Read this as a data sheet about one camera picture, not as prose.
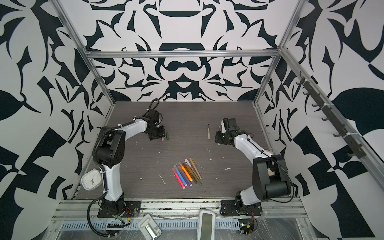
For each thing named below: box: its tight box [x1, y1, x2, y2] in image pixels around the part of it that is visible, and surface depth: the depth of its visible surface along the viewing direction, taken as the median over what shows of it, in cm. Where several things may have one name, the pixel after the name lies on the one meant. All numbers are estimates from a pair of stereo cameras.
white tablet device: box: [197, 210, 216, 240], surface depth 68 cm
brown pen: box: [189, 157, 202, 180], surface depth 89 cm
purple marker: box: [177, 165, 193, 187], surface depth 85 cm
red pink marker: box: [172, 167, 186, 190], surface depth 85 cm
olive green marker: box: [187, 166, 203, 186], surface depth 86 cm
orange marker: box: [179, 162, 193, 182], surface depth 87 cm
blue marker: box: [174, 165, 188, 187], surface depth 86 cm
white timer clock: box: [81, 168, 103, 191], surface depth 82 cm
